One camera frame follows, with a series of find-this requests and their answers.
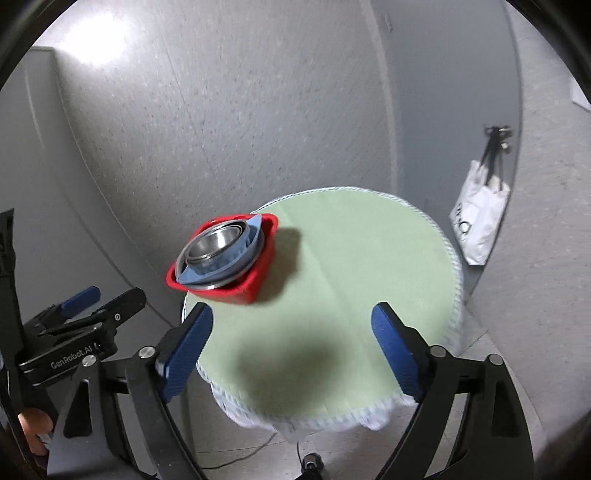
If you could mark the person's left hand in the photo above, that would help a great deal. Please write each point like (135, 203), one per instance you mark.
(36, 429)

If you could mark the large steel bowl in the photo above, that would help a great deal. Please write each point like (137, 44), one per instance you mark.
(217, 285)

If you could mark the wide-rim polished steel bowl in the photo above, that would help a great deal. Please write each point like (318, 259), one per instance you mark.
(254, 240)

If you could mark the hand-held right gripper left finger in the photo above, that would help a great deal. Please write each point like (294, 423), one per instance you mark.
(189, 350)

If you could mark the blue square plate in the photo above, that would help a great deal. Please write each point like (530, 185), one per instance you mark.
(240, 265)

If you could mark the white tote bag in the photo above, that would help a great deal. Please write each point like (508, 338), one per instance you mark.
(480, 217)

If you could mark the grey door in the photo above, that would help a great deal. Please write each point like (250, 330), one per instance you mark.
(438, 92)

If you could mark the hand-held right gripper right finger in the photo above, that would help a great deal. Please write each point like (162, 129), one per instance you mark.
(397, 355)

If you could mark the round table with lace cloth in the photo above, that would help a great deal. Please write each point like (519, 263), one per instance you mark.
(346, 258)

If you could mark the white wall switch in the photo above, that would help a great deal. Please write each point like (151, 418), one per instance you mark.
(581, 94)

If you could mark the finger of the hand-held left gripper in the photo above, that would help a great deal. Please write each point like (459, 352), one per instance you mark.
(81, 297)
(122, 307)

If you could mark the red plastic basin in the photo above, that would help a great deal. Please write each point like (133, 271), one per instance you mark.
(251, 281)

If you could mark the small steel bowl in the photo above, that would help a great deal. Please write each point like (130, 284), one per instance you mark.
(245, 237)
(217, 247)

